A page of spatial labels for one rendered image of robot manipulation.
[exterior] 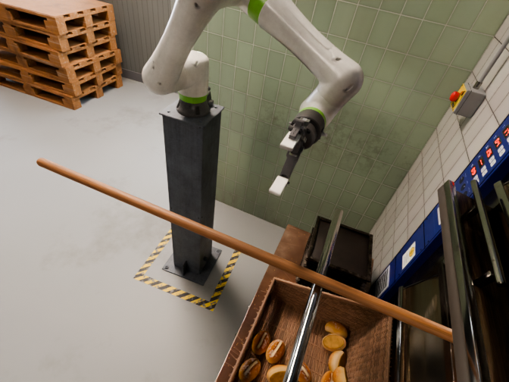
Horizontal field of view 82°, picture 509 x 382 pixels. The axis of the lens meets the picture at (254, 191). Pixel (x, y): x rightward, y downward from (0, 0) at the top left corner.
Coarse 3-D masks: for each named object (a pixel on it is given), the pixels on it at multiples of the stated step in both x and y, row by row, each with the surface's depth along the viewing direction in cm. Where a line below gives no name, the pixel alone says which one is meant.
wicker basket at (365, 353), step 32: (288, 288) 128; (256, 320) 114; (288, 320) 130; (320, 320) 132; (352, 320) 123; (384, 320) 112; (288, 352) 120; (320, 352) 122; (352, 352) 118; (384, 352) 102
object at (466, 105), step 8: (464, 88) 115; (472, 88) 114; (480, 88) 116; (464, 96) 114; (472, 96) 113; (480, 96) 112; (456, 104) 117; (464, 104) 115; (472, 104) 114; (456, 112) 118; (464, 112) 117; (472, 112) 116
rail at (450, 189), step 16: (448, 192) 75; (448, 208) 71; (464, 240) 62; (464, 256) 59; (464, 272) 56; (464, 288) 53; (464, 304) 51; (464, 320) 50; (464, 336) 48; (480, 336) 47; (480, 352) 45; (480, 368) 43
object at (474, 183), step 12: (480, 192) 71; (480, 204) 67; (468, 216) 70; (480, 216) 65; (492, 240) 59; (492, 252) 57; (492, 264) 55; (480, 276) 56; (492, 276) 54; (504, 276) 53
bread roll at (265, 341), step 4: (260, 332) 121; (264, 332) 120; (256, 336) 120; (260, 336) 118; (264, 336) 118; (268, 336) 120; (256, 340) 117; (260, 340) 117; (264, 340) 117; (268, 340) 118; (252, 344) 118; (256, 344) 116; (260, 344) 116; (264, 344) 117; (268, 344) 118; (252, 348) 117; (256, 348) 116; (260, 348) 116; (264, 348) 116; (256, 352) 116; (260, 352) 116
